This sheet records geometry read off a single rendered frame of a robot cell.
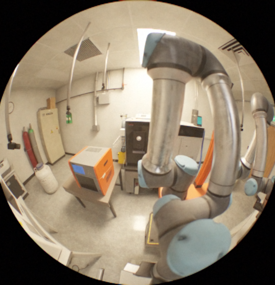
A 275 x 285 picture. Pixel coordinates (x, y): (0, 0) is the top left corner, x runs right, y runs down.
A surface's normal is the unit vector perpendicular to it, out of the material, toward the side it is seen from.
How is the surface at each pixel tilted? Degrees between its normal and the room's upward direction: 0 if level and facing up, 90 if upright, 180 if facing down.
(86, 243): 0
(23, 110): 90
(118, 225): 0
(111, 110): 90
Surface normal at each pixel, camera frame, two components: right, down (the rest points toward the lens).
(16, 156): 1.00, 0.05
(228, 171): -0.71, -0.04
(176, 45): -0.04, 0.51
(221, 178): -0.93, -0.04
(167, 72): -0.27, 0.93
